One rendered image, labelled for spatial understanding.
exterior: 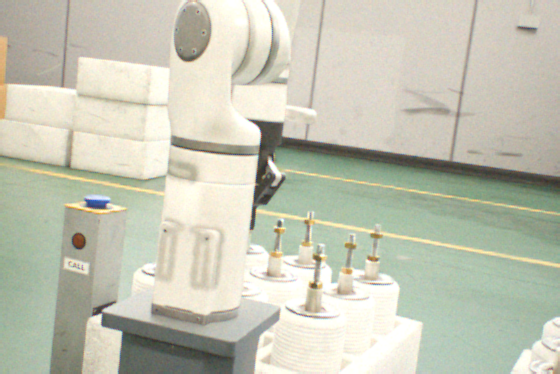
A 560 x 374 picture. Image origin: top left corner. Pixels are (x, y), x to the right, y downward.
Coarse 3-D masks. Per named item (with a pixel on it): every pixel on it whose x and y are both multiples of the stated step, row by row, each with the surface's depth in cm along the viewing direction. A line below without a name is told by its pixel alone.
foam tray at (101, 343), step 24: (96, 336) 111; (120, 336) 109; (264, 336) 114; (384, 336) 120; (408, 336) 123; (96, 360) 111; (264, 360) 105; (360, 360) 108; (384, 360) 112; (408, 360) 126
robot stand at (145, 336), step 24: (120, 312) 78; (144, 312) 79; (240, 312) 83; (264, 312) 84; (144, 336) 77; (168, 336) 76; (192, 336) 75; (216, 336) 75; (240, 336) 75; (120, 360) 81; (144, 360) 78; (168, 360) 77; (192, 360) 76; (216, 360) 76; (240, 360) 79
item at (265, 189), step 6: (270, 174) 102; (282, 174) 103; (264, 180) 103; (270, 180) 102; (282, 180) 103; (258, 186) 104; (264, 186) 103; (270, 186) 104; (276, 186) 104; (258, 192) 104; (264, 192) 104; (270, 192) 104; (258, 198) 104; (270, 198) 105; (252, 204) 105; (264, 204) 106
